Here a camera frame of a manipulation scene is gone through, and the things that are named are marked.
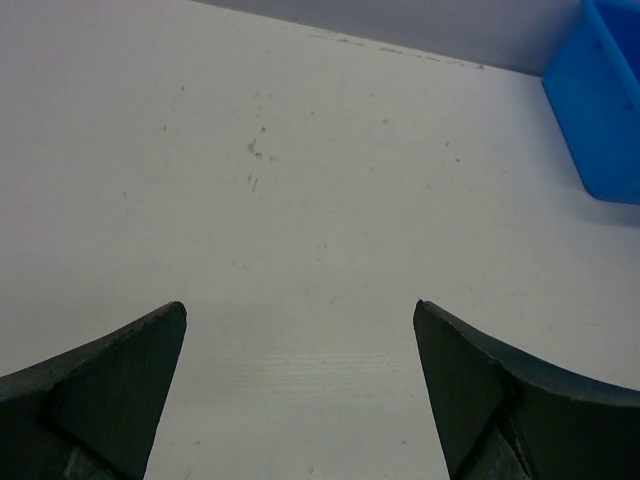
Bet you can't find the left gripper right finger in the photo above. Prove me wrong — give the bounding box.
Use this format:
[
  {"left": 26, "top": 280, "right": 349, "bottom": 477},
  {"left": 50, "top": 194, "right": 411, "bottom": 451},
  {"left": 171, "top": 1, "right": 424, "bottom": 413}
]
[{"left": 413, "top": 301, "right": 639, "bottom": 479}]

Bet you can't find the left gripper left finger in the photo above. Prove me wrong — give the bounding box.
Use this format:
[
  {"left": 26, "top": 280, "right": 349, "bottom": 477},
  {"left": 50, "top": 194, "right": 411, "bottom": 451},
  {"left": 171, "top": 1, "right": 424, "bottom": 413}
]
[{"left": 1, "top": 301, "right": 187, "bottom": 479}]

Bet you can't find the blue plastic bin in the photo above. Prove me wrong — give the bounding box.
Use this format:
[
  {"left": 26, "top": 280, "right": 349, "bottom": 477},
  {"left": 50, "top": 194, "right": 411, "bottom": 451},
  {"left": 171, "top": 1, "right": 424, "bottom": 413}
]
[{"left": 542, "top": 1, "right": 639, "bottom": 204}]

